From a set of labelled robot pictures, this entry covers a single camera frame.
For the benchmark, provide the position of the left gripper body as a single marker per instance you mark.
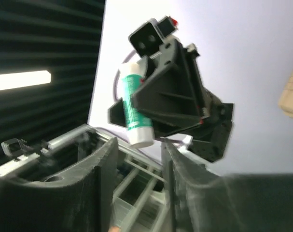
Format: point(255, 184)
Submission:
point(199, 102)

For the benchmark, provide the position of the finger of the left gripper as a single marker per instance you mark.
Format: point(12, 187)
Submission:
point(164, 95)
point(116, 114)

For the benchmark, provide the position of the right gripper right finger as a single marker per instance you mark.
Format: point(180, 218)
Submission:
point(201, 201)

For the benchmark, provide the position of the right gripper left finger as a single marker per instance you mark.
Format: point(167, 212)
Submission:
point(77, 199)

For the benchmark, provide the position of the green white glue stick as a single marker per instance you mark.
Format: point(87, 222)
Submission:
point(139, 127)

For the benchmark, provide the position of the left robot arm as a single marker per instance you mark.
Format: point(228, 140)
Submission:
point(210, 136)

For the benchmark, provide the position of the aluminium frame rail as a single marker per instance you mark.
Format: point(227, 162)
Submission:
point(138, 201)

